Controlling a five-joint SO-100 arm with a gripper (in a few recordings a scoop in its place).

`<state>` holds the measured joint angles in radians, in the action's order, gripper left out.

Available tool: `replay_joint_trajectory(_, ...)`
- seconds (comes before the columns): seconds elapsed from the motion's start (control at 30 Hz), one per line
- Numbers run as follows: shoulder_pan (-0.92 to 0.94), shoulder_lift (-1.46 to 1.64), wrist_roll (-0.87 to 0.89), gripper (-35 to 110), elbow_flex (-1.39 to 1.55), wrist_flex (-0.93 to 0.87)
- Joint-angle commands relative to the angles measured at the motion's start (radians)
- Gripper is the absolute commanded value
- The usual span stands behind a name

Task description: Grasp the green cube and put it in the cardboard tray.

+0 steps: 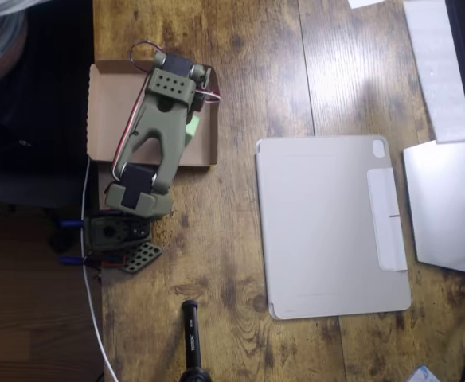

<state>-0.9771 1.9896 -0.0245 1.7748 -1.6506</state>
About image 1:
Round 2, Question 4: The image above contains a green foam cube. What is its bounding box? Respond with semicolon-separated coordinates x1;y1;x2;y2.
184;114;202;147

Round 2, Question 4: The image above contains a brown cardboard tray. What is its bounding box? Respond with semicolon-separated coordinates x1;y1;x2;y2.
85;59;221;168

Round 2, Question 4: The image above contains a beige tablet case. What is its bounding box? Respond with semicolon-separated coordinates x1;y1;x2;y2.
254;134;412;322

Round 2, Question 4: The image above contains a white foam sheet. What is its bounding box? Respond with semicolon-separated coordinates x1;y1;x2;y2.
403;0;465;145

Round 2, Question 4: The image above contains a silver monitor stand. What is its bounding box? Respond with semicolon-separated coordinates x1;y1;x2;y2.
402;139;465;277

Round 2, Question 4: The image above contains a white and blue packet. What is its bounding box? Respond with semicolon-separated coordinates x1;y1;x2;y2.
407;365;443;382

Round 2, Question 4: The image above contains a red white black servo cable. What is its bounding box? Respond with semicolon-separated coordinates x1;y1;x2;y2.
194;89;222;111
111;41;168;182

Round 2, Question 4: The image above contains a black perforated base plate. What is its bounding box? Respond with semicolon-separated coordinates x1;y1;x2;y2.
116;240;164;275

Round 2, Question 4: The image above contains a black camera stand pole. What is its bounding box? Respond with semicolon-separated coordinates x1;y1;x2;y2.
178;300;213;382

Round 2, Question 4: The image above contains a white power cable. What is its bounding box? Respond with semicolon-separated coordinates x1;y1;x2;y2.
80;158;119;382

